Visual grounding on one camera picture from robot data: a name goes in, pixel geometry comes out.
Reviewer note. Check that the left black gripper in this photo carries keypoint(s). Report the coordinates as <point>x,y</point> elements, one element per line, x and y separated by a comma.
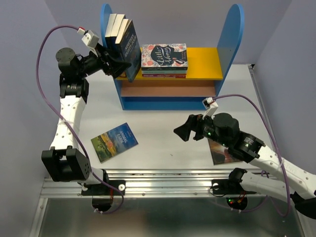
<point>115,66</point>

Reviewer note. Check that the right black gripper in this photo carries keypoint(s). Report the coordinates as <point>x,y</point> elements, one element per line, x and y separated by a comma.
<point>195,122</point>

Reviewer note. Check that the A Tale of Two Cities book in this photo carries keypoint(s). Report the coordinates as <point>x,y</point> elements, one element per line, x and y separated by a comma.
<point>108,32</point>

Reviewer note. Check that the Nineteen Eighty-Four blue book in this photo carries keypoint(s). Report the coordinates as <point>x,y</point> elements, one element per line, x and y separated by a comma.
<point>129,48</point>

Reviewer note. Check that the Jane Eyre blue book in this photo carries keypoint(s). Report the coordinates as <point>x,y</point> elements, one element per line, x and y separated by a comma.
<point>115,29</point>

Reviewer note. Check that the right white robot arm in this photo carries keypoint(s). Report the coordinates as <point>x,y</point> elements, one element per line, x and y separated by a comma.
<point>291,182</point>

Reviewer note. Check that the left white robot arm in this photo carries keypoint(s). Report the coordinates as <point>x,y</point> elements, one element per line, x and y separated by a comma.
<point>66,160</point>

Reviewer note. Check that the teal book in stack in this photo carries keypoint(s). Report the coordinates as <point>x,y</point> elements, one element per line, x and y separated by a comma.
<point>163,71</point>

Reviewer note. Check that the red book in stack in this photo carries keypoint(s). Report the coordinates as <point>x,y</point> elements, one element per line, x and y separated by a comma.
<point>177,76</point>

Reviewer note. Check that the Three Days to See book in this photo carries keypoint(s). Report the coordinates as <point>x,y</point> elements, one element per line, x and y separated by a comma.
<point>220,154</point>

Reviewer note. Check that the Little Women floral book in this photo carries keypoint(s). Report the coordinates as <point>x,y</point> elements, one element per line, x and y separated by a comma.
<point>164,57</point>

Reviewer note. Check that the blue wooden bookshelf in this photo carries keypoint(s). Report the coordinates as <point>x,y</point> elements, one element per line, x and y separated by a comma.
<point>206,73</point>

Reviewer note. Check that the Animal Farm landscape book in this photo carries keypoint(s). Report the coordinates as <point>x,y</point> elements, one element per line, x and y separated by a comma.
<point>114,142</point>

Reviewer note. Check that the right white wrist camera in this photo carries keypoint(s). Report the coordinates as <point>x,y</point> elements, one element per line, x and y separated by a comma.
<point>211,106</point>

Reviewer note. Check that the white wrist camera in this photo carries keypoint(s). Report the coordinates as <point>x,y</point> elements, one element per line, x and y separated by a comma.
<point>211,106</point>
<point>89,38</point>

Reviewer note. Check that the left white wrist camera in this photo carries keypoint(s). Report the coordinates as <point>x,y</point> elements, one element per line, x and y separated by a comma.
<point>89,38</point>

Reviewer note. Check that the aluminium mounting rail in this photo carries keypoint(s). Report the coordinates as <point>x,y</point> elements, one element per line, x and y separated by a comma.
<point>146,183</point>

